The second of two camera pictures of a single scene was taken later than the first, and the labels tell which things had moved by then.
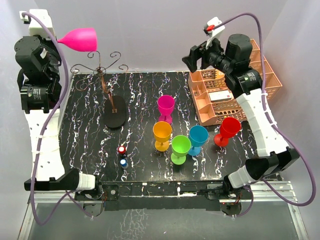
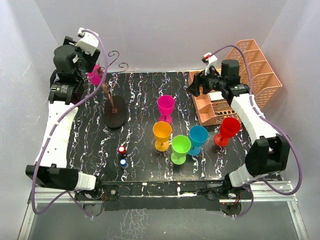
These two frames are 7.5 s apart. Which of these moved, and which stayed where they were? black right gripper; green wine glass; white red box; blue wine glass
Moved: black right gripper
Stayed: blue wine glass; green wine glass; white red box
